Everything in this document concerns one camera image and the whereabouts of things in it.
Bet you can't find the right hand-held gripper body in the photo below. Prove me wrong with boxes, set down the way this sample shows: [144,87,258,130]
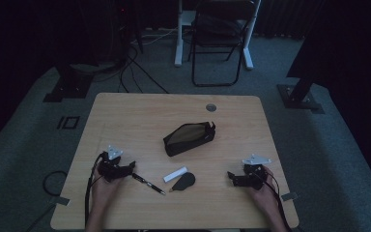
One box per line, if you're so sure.
[236,154,272,191]

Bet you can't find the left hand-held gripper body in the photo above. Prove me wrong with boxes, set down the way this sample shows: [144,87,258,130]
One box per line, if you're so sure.
[97,144,133,184]

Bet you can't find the black pen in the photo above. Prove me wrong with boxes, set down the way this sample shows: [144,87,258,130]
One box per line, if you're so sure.
[131,172,167,196]

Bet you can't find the white eraser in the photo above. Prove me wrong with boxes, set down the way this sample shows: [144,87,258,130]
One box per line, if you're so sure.
[162,165,189,184]

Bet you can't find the black teardrop-shaped tool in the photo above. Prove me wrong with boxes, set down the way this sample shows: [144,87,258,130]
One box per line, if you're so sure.
[169,171,196,193]

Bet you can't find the black pencil case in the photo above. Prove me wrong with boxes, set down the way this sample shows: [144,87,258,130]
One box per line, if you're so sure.
[162,121,216,158]

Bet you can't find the person's left hand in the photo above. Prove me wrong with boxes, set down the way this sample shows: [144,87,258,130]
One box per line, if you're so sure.
[91,175,124,209]

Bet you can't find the person's right hand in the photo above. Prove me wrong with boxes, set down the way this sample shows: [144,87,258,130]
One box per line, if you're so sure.
[245,165,280,211]

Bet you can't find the grey tape piece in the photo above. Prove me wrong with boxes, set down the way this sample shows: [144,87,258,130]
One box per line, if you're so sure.
[281,191,300,203]
[54,195,71,207]

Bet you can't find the black stand base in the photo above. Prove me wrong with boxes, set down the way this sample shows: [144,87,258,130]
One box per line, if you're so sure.
[43,64,94,103]

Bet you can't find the black stand with base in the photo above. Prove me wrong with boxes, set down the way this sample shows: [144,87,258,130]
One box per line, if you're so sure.
[276,75,326,115]

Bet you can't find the white desk leg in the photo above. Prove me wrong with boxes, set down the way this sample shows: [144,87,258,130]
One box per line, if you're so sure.
[243,0,263,71]
[174,0,186,68]

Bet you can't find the black folding chair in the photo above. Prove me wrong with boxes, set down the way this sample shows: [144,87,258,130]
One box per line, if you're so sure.
[187,0,257,88]

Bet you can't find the dark curtain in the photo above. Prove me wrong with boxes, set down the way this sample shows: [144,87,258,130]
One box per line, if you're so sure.
[285,0,371,201]

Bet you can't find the black floor cables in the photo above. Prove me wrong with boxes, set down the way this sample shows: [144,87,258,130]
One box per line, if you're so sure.
[118,44,170,95]

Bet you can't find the white floor cable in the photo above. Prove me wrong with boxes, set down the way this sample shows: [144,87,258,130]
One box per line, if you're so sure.
[130,28,179,46]

